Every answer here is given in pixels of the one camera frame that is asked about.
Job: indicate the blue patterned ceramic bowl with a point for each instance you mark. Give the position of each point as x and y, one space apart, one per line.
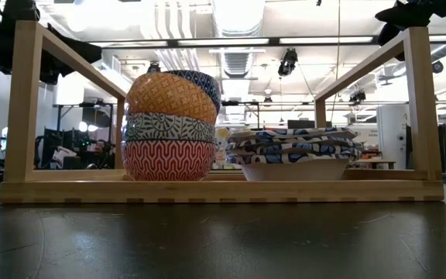
207 83

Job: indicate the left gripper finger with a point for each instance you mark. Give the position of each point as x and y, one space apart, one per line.
87 54

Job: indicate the yellow toy figure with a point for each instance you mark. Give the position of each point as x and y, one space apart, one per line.
222 139

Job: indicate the black ceiling spotlight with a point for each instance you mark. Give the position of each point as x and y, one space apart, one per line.
288 62

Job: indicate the blue white paper bowl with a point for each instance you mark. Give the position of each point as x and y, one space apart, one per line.
294 170

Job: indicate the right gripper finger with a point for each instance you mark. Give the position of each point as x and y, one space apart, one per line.
405 15
389 35

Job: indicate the wooden background table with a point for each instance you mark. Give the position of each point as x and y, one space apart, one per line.
374 162

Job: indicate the wooden slatted shelf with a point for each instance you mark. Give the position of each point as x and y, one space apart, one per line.
223 191

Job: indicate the black overhead light bar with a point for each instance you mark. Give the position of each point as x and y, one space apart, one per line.
172 42

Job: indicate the yellow patterned ceramic bowl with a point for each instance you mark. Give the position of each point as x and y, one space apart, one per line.
165 95

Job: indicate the person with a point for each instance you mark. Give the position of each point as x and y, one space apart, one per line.
100 149

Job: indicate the red zigzag ceramic bowl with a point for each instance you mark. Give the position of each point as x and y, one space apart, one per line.
169 160

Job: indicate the white pillar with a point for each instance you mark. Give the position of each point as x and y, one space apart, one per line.
391 135

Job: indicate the black table mat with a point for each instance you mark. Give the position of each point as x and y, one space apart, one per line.
223 240

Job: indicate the grey patterned ceramic bowl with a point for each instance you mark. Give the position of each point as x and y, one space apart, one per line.
169 127

